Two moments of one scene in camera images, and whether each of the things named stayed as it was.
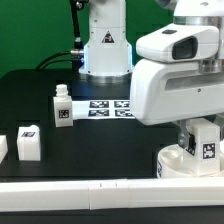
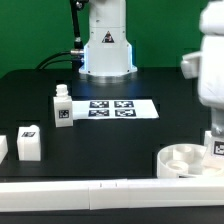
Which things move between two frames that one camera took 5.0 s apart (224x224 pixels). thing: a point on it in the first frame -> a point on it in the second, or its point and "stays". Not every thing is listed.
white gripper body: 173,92 -> 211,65
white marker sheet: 102,109 stays
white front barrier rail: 112,194 stays
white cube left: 29,143 stays
